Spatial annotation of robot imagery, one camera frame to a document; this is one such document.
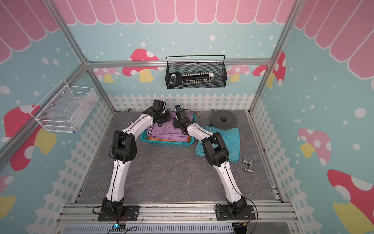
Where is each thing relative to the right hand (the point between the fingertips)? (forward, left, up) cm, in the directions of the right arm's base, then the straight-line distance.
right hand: (177, 119), depth 105 cm
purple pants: (-12, +6, +1) cm, 14 cm away
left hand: (+1, +5, +1) cm, 5 cm away
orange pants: (-19, -8, +1) cm, 21 cm away
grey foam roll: (+2, -35, -4) cm, 35 cm away
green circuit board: (-64, +27, -10) cm, 70 cm away
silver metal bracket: (-31, -46, -8) cm, 56 cm away
